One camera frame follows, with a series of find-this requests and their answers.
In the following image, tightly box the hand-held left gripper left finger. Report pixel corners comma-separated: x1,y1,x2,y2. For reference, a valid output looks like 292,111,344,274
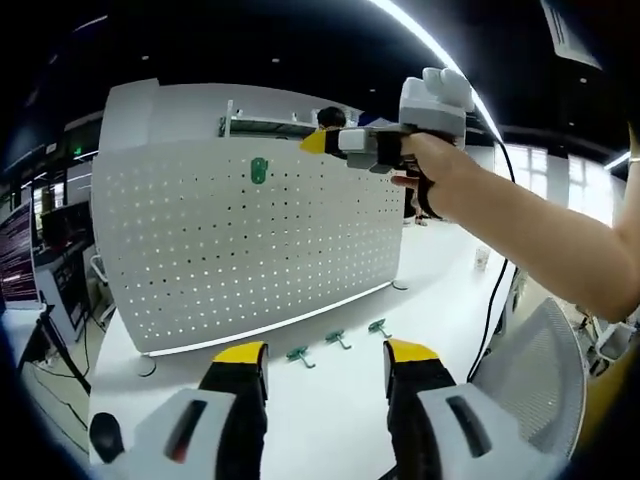
119,341,271,480

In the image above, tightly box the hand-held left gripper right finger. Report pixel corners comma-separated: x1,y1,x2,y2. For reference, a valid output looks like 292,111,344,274
382,338,524,480

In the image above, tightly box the white perforated mounting plate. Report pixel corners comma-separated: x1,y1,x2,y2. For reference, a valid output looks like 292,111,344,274
91,132,412,376

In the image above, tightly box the person's right hand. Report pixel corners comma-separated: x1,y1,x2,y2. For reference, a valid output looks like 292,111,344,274
389,133,484,224

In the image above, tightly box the long ceiling light strip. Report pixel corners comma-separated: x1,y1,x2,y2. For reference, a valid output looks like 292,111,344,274
367,0,506,146

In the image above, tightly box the black computer mouse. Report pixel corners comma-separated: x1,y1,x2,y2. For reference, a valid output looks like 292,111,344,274
89,412,125,464

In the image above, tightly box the grey metal shelf rack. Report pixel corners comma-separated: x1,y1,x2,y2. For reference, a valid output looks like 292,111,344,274
217,99,366,139

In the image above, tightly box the grey mesh office chair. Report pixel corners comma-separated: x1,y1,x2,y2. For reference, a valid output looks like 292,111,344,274
472,297,586,461

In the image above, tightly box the black laptop stand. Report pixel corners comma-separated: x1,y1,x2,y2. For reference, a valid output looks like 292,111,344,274
19,299,94,396

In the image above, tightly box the ceiling air vent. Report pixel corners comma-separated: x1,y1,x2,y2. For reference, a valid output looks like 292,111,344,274
539,0,601,69

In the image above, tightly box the white office chair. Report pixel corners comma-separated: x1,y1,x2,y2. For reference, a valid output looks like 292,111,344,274
91,252,115,321

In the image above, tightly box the black cabinet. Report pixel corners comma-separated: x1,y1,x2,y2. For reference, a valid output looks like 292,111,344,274
39,202,96,331

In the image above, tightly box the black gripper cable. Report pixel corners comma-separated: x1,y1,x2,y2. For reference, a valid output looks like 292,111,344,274
467,112,519,384

